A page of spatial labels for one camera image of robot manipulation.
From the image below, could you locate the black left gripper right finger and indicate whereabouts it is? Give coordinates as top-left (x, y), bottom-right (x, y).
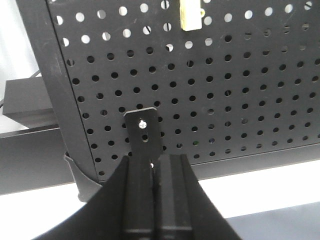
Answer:
top-left (153, 154), bottom-right (240, 240)

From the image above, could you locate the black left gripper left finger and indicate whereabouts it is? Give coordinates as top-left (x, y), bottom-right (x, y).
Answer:
top-left (37, 156), bottom-right (155, 240)

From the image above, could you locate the black perforated pegboard panel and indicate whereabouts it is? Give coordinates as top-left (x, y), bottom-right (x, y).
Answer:
top-left (17, 0), bottom-right (320, 182)

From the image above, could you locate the black box on table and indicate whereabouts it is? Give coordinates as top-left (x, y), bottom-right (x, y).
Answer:
top-left (2, 77), bottom-right (58, 128)

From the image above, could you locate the left black clamp bracket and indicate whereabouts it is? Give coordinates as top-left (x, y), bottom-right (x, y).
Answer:
top-left (124, 107), bottom-right (163, 163)

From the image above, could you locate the yellow-tagged white toggle switch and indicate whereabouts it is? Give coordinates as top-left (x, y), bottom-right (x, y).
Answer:
top-left (179, 0), bottom-right (205, 32)

